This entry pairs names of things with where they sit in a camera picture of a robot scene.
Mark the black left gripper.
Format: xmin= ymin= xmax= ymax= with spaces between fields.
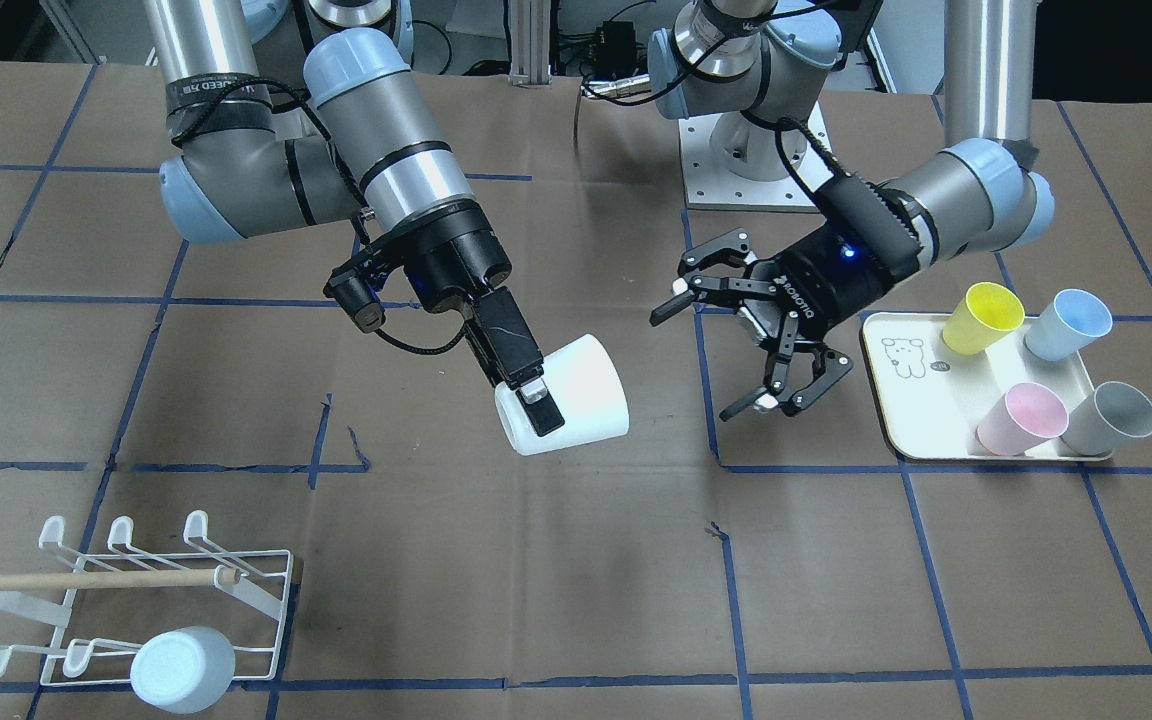
xmin=649 ymin=225 xmax=908 ymax=420

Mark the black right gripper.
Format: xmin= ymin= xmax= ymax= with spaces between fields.
xmin=362 ymin=200 xmax=564 ymax=437

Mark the cream white plastic cup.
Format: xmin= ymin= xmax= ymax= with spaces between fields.
xmin=494 ymin=334 xmax=630 ymax=456

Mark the light blue plastic cup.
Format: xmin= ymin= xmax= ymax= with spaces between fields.
xmin=131 ymin=626 xmax=236 ymax=714

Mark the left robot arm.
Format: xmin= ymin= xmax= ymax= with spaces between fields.
xmin=646 ymin=1 xmax=1055 ymax=420

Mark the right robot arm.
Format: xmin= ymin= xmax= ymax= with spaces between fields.
xmin=146 ymin=1 xmax=564 ymax=437

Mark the yellow plastic cup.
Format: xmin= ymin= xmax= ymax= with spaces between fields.
xmin=941 ymin=282 xmax=1026 ymax=356

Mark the pink plastic cup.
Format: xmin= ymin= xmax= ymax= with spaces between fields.
xmin=975 ymin=382 xmax=1069 ymax=456

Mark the grey plastic cup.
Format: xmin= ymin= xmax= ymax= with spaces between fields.
xmin=1061 ymin=381 xmax=1152 ymax=456

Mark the cream plastic tray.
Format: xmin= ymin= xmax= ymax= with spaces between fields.
xmin=861 ymin=313 xmax=1094 ymax=462

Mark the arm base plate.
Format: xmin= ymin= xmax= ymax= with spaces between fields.
xmin=677 ymin=111 xmax=814 ymax=213

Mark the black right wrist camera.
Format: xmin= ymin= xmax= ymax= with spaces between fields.
xmin=323 ymin=250 xmax=401 ymax=333

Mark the aluminium frame post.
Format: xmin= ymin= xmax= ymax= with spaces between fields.
xmin=505 ymin=0 xmax=556 ymax=88

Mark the white wire cup rack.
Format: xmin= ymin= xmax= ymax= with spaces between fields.
xmin=0 ymin=510 xmax=297 ymax=691

